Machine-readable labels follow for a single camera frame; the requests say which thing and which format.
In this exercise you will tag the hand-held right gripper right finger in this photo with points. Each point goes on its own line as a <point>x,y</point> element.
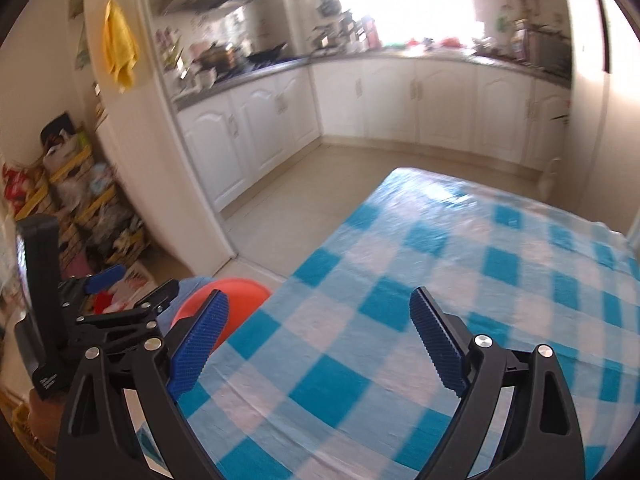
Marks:
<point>440,340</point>

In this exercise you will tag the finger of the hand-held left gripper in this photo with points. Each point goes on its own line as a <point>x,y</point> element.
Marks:
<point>105,276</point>
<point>150,302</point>

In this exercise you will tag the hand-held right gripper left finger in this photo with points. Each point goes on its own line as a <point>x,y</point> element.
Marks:
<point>200,345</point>

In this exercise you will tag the person's left forearm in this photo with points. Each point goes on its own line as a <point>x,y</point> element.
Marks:
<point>42,420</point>

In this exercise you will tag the yellow storage rack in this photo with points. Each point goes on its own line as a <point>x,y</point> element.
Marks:
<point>85,210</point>

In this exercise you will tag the blue checkered tablecloth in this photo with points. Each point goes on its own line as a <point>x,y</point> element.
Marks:
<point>350,360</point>

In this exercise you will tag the yellow hanging cloth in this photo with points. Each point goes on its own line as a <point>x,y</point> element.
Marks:
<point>120,50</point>

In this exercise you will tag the white kitchen base cabinets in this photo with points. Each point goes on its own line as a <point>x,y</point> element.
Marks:
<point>440,105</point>

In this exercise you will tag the copper pot with lid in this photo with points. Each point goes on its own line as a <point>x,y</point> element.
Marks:
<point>220,57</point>

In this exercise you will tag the grey kitchen countertop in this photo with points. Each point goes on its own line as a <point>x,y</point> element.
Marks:
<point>250,76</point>

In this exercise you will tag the black wok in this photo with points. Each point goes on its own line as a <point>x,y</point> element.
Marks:
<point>267,54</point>

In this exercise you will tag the microwave oven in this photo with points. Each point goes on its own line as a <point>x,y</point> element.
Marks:
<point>550,52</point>

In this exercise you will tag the wall poster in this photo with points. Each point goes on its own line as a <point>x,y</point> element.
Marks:
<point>78,20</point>

